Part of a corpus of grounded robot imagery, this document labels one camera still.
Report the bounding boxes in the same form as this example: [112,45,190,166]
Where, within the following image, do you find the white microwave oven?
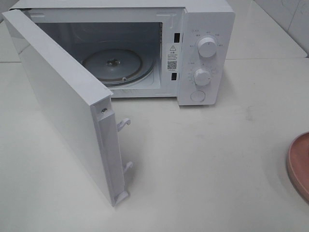
[8,0,235,105]

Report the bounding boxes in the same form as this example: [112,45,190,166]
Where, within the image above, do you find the round white door button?
[190,90,206,102]

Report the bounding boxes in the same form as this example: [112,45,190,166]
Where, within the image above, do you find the white microwave door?
[3,10,132,205]

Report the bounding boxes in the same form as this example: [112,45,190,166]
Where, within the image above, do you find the white timer knob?
[193,69,212,87]

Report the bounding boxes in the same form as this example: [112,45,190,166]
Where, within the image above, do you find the pink round plate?
[286,132,309,202]

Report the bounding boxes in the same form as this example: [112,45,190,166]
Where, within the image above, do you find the upper white power knob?
[197,36,217,58]

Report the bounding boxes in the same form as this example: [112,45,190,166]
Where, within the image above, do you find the white warning label sticker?
[166,43,180,72]

